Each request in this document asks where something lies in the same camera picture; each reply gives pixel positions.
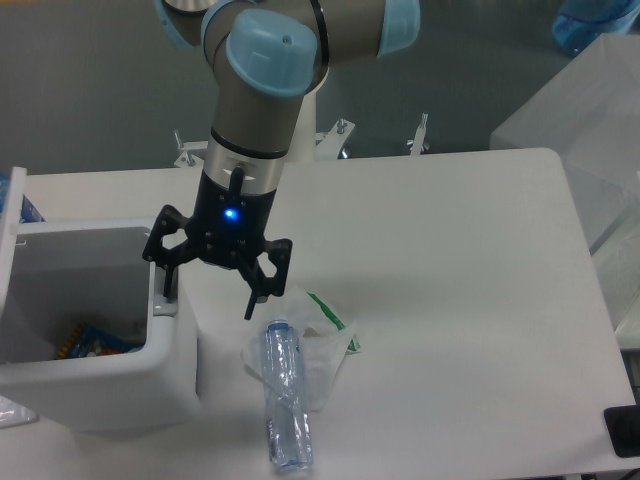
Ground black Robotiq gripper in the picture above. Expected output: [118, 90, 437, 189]
[142, 173, 293, 320]

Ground white push-button trash can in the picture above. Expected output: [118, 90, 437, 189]
[1, 167, 201, 431]

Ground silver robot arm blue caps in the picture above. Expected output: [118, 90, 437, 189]
[142, 1, 421, 305]

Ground white green plastic bag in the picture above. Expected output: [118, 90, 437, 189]
[241, 286, 361, 412]

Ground colourful snack packet in bin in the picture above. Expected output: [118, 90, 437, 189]
[54, 324, 145, 360]

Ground crushed clear plastic bottle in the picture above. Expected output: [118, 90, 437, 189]
[259, 319, 314, 473]

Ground blue labelled water bottle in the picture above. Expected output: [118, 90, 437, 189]
[0, 173, 45, 223]

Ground blue plastic water jug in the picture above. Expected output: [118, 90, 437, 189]
[551, 0, 639, 57]

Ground black device at table edge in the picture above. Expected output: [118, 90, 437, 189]
[604, 405, 640, 458]

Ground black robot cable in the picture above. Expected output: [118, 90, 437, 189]
[229, 162, 247, 201]

